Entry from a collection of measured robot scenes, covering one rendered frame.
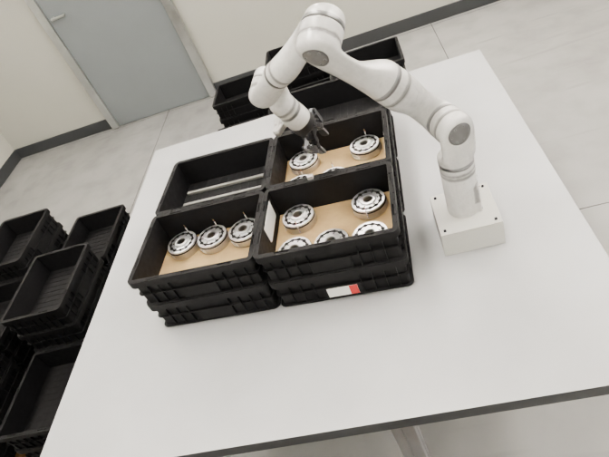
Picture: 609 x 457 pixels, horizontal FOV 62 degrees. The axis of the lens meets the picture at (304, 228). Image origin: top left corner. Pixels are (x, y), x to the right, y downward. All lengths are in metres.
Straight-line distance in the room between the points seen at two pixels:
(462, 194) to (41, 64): 4.27
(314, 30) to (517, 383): 0.87
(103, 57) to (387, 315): 3.91
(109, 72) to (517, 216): 3.97
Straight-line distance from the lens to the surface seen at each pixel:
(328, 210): 1.58
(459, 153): 1.34
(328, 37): 1.07
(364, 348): 1.38
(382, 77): 1.15
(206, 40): 4.62
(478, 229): 1.47
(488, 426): 2.01
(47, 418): 2.49
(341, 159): 1.77
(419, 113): 1.31
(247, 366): 1.48
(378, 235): 1.30
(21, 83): 5.33
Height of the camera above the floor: 1.82
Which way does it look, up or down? 40 degrees down
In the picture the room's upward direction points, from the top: 25 degrees counter-clockwise
